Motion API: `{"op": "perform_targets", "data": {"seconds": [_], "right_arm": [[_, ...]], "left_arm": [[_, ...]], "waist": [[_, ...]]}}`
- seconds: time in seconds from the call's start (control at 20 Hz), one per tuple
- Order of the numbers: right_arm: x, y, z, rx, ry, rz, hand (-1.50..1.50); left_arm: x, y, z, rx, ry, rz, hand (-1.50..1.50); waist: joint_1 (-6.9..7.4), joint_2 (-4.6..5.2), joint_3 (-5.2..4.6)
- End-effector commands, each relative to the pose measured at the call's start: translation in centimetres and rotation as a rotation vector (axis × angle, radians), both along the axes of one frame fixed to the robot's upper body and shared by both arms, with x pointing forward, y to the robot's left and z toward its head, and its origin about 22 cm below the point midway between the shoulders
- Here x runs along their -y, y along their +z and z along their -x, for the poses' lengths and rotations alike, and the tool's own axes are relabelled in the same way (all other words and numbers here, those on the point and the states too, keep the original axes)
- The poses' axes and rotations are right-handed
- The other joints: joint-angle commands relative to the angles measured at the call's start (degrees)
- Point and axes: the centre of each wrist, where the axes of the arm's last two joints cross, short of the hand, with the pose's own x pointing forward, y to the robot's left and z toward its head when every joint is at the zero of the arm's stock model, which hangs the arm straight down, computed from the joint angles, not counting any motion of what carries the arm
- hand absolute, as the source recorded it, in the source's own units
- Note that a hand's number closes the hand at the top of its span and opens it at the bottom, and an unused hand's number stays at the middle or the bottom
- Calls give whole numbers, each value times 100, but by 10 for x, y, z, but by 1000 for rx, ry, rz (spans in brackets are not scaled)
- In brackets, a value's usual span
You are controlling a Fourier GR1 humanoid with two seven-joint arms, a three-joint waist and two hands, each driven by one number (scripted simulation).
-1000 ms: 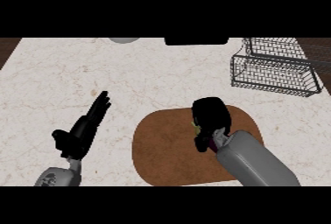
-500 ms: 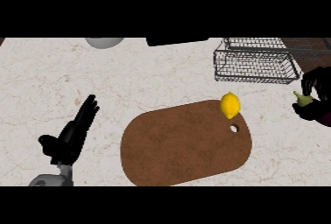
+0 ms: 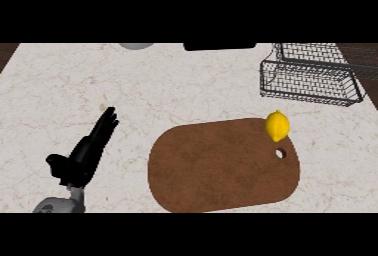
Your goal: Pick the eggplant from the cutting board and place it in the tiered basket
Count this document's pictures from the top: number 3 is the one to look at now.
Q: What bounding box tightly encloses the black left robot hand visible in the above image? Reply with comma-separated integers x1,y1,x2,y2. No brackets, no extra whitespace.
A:
45,106,122,189

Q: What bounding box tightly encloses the brown wooden cutting board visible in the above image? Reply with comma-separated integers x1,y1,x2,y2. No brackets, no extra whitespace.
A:
147,116,302,214

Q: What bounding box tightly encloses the grey round bowl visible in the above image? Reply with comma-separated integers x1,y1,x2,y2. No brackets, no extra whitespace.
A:
119,42,156,51

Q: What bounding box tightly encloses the yellow lemon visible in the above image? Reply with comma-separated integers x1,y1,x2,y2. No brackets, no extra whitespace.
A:
265,109,291,143

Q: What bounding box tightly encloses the black flat appliance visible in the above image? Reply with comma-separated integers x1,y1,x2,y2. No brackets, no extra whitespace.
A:
184,42,259,52

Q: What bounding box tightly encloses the dark wire tiered basket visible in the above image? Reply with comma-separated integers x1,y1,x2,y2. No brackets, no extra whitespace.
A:
259,42,378,108

